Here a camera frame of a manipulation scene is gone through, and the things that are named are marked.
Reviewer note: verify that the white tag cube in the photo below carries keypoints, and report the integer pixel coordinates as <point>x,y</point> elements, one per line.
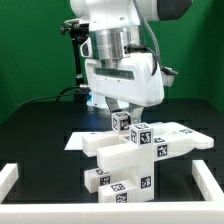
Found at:
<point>141,134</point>
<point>121,121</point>

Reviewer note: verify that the rear camera on stand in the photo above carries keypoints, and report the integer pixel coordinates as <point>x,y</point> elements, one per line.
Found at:
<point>79,32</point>

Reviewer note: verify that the white U-shaped fence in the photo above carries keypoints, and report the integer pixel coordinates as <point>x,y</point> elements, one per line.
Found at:
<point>208,211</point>

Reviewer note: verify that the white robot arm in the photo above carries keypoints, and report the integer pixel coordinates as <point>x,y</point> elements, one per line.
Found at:
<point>115,29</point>

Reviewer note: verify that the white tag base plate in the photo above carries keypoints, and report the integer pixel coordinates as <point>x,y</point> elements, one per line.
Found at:
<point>75,143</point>

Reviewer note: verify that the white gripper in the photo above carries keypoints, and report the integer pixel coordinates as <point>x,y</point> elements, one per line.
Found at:
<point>136,80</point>

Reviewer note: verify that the white chair seat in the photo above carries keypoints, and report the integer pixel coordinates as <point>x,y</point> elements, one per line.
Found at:
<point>140,173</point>

